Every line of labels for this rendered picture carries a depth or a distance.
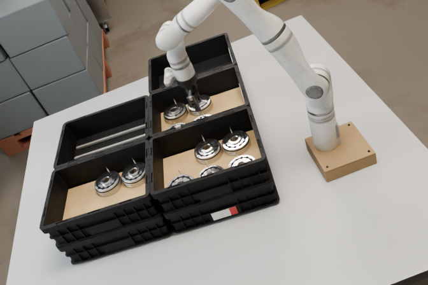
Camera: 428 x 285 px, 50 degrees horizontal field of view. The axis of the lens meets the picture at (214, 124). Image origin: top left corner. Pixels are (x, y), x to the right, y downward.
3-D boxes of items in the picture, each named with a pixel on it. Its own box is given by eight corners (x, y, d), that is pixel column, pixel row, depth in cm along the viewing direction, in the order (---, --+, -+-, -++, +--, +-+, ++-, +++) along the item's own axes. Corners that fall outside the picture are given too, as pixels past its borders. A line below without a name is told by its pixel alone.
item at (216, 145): (216, 135, 173) (216, 135, 173) (223, 152, 165) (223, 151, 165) (192, 146, 173) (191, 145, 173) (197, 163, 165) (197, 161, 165)
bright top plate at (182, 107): (186, 101, 197) (186, 100, 196) (185, 116, 189) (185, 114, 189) (164, 106, 199) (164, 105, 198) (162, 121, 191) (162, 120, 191)
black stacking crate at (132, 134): (158, 114, 204) (148, 95, 197) (160, 159, 180) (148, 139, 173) (76, 142, 208) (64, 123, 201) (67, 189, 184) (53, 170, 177)
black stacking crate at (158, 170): (257, 128, 176) (249, 106, 169) (274, 183, 153) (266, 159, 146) (160, 159, 180) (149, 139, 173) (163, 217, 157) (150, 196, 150)
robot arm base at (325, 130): (333, 130, 170) (327, 95, 160) (343, 146, 163) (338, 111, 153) (309, 139, 171) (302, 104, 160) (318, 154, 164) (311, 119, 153)
